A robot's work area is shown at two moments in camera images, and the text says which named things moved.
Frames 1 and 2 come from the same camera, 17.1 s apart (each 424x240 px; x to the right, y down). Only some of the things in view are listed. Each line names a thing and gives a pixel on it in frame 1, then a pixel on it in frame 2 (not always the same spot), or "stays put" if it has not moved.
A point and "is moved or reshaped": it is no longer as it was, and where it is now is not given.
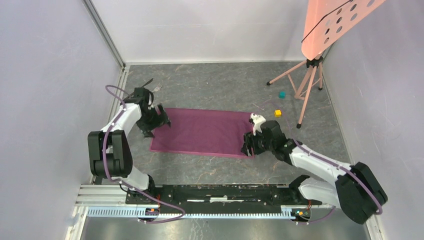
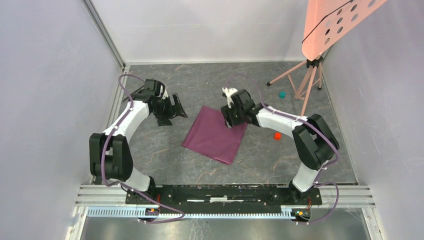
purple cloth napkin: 201,131 is moved or reshaped
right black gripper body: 261,144 → 235,115
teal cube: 282,95 stays put
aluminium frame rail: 107,33 stays put
